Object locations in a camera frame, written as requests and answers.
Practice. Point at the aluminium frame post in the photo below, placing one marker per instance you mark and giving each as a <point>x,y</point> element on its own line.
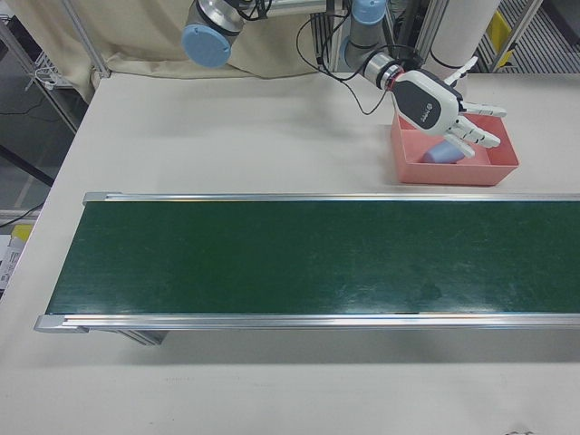
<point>423,27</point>
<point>88,45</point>

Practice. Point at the beige curtain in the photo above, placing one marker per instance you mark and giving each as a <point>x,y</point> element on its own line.
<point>136,36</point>

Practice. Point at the green conveyor belt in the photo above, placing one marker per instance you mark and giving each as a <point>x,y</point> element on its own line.
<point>272,258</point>

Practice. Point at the pink plastic box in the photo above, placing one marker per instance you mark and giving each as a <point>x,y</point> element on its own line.
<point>453,174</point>

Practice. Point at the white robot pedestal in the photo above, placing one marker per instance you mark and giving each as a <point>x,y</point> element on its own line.
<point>457,31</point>

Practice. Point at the aluminium conveyor leg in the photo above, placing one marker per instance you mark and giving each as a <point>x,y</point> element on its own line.
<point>145,337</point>

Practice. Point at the aluminium conveyor side rail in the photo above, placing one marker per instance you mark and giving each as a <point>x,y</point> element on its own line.
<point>317,197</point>
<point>272,321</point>

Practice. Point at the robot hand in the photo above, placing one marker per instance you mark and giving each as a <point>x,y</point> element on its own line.
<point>421,99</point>

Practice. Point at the printed cardboard box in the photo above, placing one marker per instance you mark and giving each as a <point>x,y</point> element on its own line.
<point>11,263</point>

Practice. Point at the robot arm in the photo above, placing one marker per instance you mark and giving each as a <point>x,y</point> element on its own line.
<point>208,41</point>

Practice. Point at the slotted metal grille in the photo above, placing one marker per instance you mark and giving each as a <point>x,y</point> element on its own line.
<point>544,45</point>

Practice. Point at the light blue plastic cup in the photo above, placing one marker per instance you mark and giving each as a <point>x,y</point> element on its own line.
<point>441,154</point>

